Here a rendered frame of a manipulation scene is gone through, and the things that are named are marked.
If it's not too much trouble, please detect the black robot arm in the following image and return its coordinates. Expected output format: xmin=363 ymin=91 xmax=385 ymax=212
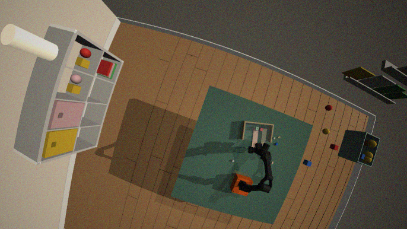
xmin=238 ymin=143 xmax=273 ymax=193

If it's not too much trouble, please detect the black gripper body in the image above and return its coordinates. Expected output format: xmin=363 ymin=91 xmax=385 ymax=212
xmin=248 ymin=147 xmax=260 ymax=155

